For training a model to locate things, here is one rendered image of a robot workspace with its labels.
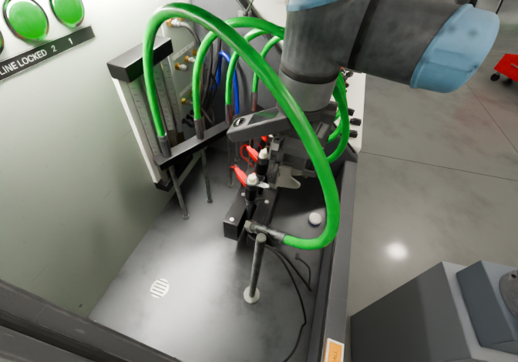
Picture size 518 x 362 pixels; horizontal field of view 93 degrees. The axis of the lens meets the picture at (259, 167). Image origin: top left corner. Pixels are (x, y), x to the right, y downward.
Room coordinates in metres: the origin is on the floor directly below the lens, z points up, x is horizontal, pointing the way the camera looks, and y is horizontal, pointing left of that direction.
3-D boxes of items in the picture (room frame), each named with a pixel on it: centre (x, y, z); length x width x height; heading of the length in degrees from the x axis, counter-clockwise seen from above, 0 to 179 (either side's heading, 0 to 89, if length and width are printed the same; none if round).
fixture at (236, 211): (0.44, -0.02, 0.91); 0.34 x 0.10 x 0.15; 166
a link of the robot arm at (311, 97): (0.31, -0.05, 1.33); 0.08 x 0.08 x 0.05
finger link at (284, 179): (0.29, -0.05, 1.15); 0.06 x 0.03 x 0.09; 76
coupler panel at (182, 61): (0.62, 0.21, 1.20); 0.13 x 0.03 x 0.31; 166
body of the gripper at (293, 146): (0.31, -0.06, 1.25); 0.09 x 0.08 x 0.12; 76
